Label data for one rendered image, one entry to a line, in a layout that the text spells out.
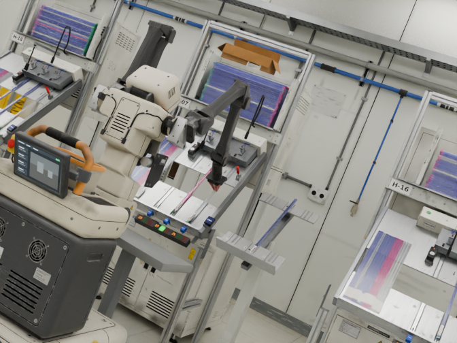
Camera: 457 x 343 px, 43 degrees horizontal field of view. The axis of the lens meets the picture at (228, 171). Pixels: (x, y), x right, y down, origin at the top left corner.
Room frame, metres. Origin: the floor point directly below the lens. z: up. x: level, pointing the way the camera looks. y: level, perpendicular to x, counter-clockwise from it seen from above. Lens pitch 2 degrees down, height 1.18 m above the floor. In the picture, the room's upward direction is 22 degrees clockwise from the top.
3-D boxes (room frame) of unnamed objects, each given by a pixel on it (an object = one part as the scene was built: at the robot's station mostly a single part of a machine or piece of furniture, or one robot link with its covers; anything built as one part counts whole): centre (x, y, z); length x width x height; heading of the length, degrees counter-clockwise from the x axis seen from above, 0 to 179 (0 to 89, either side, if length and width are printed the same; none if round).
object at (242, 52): (3.93, 0.08, 1.82); 0.68 x 0.30 x 0.20; 69
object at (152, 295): (3.75, 0.10, 0.31); 0.70 x 0.65 x 0.62; 69
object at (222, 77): (3.61, 0.09, 1.52); 0.51 x 0.13 x 0.27; 69
